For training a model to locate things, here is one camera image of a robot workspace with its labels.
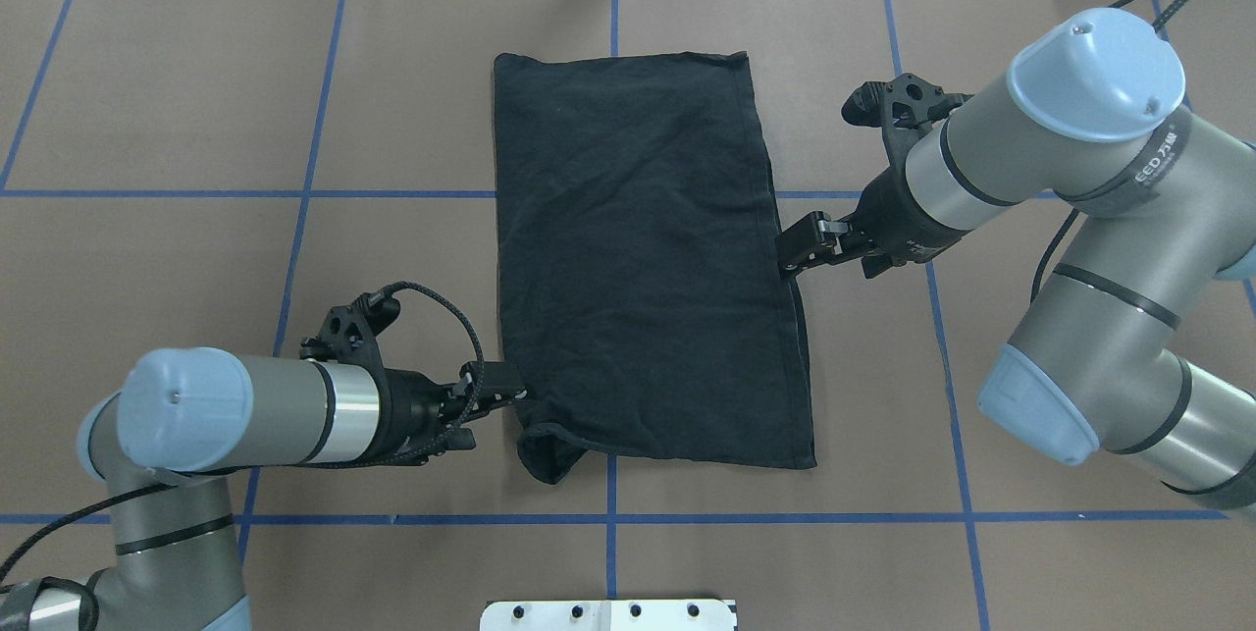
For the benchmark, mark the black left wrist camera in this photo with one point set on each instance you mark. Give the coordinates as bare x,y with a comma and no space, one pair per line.
349,334

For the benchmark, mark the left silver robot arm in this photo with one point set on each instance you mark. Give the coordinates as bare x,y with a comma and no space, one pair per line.
183,421

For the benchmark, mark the white central pedestal column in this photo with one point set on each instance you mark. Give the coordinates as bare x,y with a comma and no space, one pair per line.
704,613

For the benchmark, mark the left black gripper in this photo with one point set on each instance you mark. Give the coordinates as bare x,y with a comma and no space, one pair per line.
408,406

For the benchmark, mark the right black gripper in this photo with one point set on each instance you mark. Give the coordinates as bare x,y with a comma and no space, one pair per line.
891,211

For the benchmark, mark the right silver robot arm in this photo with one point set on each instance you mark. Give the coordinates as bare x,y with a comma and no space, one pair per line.
1094,112

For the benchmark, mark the black printed t-shirt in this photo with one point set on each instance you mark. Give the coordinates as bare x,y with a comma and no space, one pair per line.
639,292

